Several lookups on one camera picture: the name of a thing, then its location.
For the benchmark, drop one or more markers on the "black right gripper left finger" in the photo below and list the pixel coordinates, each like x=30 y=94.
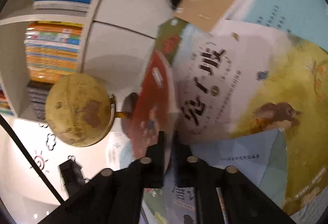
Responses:
x=114 y=196

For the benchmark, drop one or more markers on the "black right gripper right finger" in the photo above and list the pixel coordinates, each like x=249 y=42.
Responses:
x=222 y=195

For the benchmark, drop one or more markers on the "red poetry book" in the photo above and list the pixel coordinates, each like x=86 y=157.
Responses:
x=155 y=107

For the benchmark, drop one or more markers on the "white yellow rabbit book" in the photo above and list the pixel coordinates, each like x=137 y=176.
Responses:
x=255 y=98

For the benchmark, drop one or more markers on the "yellow antique globe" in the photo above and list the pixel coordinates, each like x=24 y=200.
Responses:
x=79 y=111

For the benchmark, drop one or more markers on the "dark wooden globe base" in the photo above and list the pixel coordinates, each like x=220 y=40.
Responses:
x=128 y=107

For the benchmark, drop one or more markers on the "lower shelf book row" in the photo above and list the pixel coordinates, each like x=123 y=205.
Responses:
x=52 y=49

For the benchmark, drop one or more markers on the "light blue cover book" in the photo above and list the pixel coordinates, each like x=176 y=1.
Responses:
x=304 y=18

